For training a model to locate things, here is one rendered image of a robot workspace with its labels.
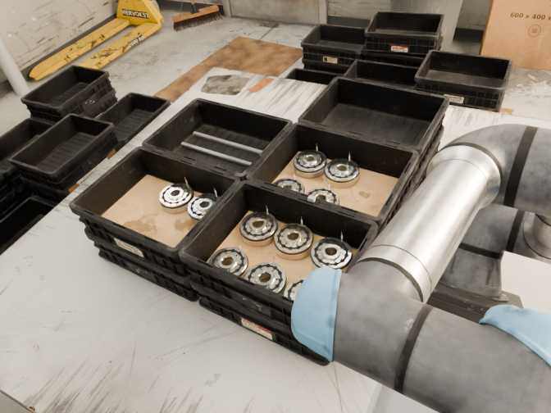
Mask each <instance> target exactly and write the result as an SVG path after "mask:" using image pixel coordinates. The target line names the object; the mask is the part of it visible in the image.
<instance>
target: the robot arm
mask: <svg viewBox="0 0 551 413"><path fill-rule="evenodd" d="M504 252H511V253H514V254H517V255H520V256H524V257H528V258H530V259H534V260H537V261H542V262H544V263H548V264H550V265H551V129H546V128H540V127H535V126H529V125H521V124H501V125H491V126H488V127H484V128H481V129H477V130H474V131H471V132H469V133H467V134H464V135H462V136H460V137H458V138H456V139H454V140H453V141H451V142H450V143H448V144H446V145H445V146H443V147H442V148H441V149H440V150H439V151H438V152H437V153H436V154H435V156H434V157H433V158H432V159H431V161H430V163H429V165H428V167H427V170H426V178H425V180H424V181H423V182H422V183H421V185H420V186H419V187H418V188H417V190H416V191H415V192H414V193H413V195H412V196H411V197H410V198H409V199H408V200H407V201H406V202H405V204H404V205H403V206H402V207H401V209H400V210H399V211H398V213H397V214H396V215H395V216H394V218H393V219H392V220H391V221H390V222H389V223H388V224H387V225H386V227H385V228H384V229H383V230H382V232H381V233H380V234H379V235H378V237H377V238H376V239H375V240H374V242H373V243H372V244H371V246H370V247H369V248H368V249H367V250H366V251H365V252H364V253H363V254H362V256H361V257H360V258H359V259H358V261H357V262H356V263H355V264H354V265H353V267H352V268H351V269H350V270H349V272H348V273H347V274H345V273H343V271H342V270H341V269H337V270H334V269H331V268H329V267H325V266H323V267H321V268H317V269H315V270H313V271H312V272H311V273H310V274H309V275H308V276H307V277H306V279H305V280H304V281H303V283H302V285H301V286H300V288H299V290H298V293H297V295H296V297H295V299H294V304H293V308H292V312H291V329H292V332H293V334H294V337H295V338H296V339H297V340H298V341H299V342H300V343H302V344H304V345H305V346H307V347H308V348H309V349H311V350H313V351H314V352H316V353H318V354H320V355H322V356H324V357H325V358H327V359H328V361H331V362H334V361H336V362H338V363H340V364H341V365H344V366H346V367H348V368H349V369H351V370H354V371H356V372H358V373H359V374H362V375H364V376H366V377H367V378H369V379H373V380H375V381H376V382H378V383H380V384H383V385H384V386H386V387H388V388H391V389H393V390H394V391H396V392H398V393H401V394H403V395H404V396H406V397H409V398H411V399H412V400H414V401H416V402H419V403H421V404H422V405H424V406H427V407H429V408H430V409H432V410H434V411H437V412H439V413H551V315H548V314H545V313H543V312H541V311H537V310H534V309H530V308H525V309H521V308H519V307H517V306H514V305H498V306H493V307H491V308H490V309H489V310H488V311H487V312H486V313H485V316H484V318H483V319H481V320H480V322H479V324H477V323H475V322H472V321H470V320H466V319H464V318H462V317H460V316H457V315H454V314H451V313H448V312H447V311H442V310H440V309H438V308H436V307H433V306H430V305H427V304H426V302H427V300H428V298H429V297H430V295H431V293H432V292H433V290H434V288H435V286H436V284H437V283H438V281H439V280H441V281H443V282H445V283H446V284H450V285H453V286H454V287H457V288H461V289H464V290H467V291H469V292H472V293H478V294H481V295H485V296H489V297H499V296H500V293H501V291H502V275H501V262H502V259H503V254H504Z"/></svg>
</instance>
